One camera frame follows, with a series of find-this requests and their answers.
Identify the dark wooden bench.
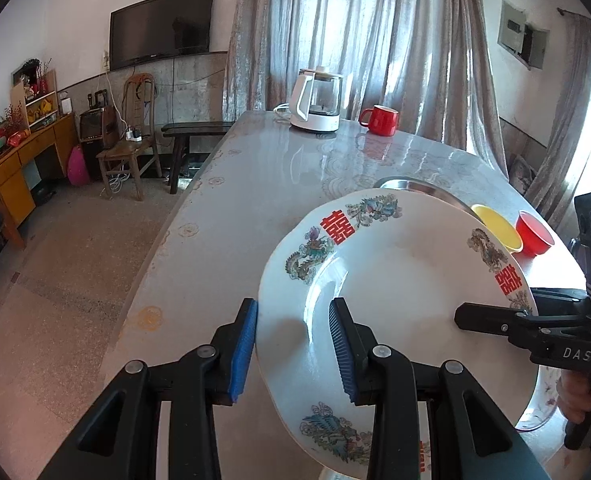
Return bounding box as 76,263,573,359
162,121,235,195

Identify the wooden chair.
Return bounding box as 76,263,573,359
97,73,162,202

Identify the red mug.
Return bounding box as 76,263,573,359
358,105,399,137

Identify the grey wall electrical box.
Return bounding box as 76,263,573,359
498,0,549,71

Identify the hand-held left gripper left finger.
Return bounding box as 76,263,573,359
38,297,259,480

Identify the wide silver curtain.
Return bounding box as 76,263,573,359
223,0,509,176

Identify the black flat screen television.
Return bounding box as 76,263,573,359
110,0,215,72

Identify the small old television set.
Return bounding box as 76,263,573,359
79,106,119,181

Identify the small wooden shelf unit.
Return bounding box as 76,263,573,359
10,69,59,131

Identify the yellow wooden cabinet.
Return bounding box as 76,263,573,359
0,112,79,250

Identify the white glass electric kettle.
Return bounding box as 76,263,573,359
290,67,343,135

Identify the patterned cushion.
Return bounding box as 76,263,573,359
508,152,536,196

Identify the red plastic bowl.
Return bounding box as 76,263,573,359
515,210,556,258

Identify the yellow plastic bowl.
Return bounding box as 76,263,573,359
470,204,523,254

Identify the white floral plate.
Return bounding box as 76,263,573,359
318,365,559,480

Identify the person's right hand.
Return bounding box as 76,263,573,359
558,367,591,424

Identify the printed plastic tablecloth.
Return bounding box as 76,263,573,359
100,110,589,480

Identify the round metal plate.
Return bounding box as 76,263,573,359
378,176,471,213

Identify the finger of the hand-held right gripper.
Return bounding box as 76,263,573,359
529,287,590,313
454,302,521,336

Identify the white dragon print plate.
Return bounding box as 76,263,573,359
256,189,539,480

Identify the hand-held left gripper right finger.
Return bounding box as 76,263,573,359
328,297,551,480

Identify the narrow silver curtain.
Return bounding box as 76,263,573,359
523,10,591,231

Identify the pink bag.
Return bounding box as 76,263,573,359
67,145,90,187

